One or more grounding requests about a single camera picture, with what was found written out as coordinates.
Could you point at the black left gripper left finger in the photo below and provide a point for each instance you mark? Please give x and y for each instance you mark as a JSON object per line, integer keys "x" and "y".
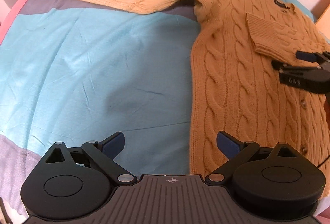
{"x": 70, "y": 183}

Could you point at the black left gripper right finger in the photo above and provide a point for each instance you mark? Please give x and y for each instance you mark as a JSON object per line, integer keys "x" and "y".
{"x": 277, "y": 181}

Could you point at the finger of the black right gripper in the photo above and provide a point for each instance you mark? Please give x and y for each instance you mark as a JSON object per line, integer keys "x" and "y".
{"x": 284, "y": 66}
{"x": 312, "y": 57}

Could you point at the tan cable-knit cardigan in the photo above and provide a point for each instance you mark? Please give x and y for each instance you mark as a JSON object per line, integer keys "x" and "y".
{"x": 235, "y": 88}

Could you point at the orange wooden headboard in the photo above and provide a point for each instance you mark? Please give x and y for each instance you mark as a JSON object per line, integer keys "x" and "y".
{"x": 323, "y": 23}

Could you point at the blue and grey bedsheet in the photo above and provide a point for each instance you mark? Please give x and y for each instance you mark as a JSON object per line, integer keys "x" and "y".
{"x": 73, "y": 72}

